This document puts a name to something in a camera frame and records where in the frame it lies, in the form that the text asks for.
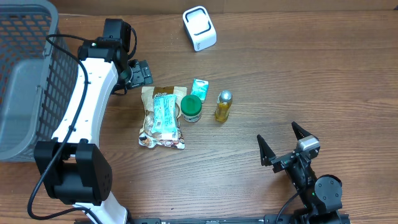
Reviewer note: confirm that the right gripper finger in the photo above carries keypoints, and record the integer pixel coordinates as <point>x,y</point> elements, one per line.
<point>267,154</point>
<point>300,133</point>

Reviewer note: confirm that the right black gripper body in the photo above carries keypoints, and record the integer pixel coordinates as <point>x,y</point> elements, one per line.
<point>286,158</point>

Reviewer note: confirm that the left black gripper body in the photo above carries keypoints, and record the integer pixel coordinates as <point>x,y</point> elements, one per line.
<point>140,76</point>

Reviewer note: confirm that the brown nut pouch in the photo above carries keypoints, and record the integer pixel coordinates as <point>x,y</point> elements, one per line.
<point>146,137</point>

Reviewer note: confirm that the green lid jar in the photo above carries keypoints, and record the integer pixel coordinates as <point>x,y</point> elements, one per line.
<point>191,107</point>

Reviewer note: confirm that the small teal tissue pack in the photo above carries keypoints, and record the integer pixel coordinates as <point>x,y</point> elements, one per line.
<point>200,89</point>

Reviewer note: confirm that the yellow drink bottle silver cap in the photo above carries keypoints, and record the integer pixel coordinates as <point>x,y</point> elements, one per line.
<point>224,103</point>

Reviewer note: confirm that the mint green snack packet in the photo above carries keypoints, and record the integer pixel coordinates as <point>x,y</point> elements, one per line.
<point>165,122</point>

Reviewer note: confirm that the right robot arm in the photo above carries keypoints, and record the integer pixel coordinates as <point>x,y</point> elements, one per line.
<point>317,199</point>

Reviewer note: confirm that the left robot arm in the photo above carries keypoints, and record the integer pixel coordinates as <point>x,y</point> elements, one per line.
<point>71,165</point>

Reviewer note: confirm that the white barcode scanner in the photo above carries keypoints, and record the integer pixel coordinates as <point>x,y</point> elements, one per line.
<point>199,28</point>

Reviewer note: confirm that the grey plastic shopping basket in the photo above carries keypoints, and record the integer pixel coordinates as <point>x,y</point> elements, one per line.
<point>37,80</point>

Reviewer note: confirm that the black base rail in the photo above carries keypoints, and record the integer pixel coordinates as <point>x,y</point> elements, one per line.
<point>211,221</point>

